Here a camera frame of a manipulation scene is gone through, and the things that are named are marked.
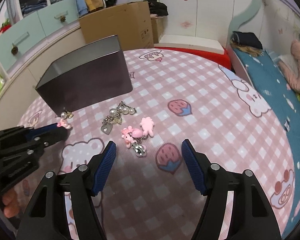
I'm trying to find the pink bow charm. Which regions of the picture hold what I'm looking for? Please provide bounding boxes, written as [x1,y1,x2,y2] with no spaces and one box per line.
[57,119,72,129]

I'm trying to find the person left hand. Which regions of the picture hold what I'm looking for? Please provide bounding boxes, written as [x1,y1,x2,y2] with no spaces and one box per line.
[2,188,20,218]

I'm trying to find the pearl earring charm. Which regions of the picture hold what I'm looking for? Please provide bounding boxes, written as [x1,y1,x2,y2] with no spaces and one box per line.
[60,110,74,119]

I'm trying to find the cream cabinet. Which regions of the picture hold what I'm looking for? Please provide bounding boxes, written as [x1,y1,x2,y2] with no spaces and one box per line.
[0,24,85,130]

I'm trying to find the grey metal tin box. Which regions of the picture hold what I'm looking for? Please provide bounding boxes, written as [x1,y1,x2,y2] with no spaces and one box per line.
[35,35,133,115]

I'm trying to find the pink bunny charm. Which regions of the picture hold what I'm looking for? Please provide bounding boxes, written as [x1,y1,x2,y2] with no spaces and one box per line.
[121,116,155,158]

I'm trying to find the pink checkered tablecloth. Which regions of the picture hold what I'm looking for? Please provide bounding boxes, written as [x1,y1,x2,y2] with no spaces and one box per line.
[16,50,294,239]

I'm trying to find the mint green drawer unit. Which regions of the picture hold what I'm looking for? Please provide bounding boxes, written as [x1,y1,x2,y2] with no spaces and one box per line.
[0,0,78,71]

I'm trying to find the large cardboard box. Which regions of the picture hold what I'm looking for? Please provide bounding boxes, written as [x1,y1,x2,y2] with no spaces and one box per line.
[79,1,154,51]

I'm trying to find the blue bed mattress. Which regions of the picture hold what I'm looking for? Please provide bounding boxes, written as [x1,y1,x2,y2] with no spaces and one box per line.
[233,48,300,238]

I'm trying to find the pink green rolled quilt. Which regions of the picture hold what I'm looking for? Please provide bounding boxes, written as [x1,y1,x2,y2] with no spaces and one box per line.
[278,40,300,101]

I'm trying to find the black clothes on box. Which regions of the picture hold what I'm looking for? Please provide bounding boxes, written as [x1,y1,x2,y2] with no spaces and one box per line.
[145,0,168,19]

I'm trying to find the dark folded clothes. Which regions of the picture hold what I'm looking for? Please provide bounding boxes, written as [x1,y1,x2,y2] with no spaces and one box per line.
[230,31,263,57]

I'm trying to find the red white storage ottoman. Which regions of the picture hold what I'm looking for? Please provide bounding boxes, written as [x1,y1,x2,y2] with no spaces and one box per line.
[154,34,231,69]

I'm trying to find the pearl charm bracelet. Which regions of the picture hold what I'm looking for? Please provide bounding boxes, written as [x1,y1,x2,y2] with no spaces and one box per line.
[100,101,138,136]

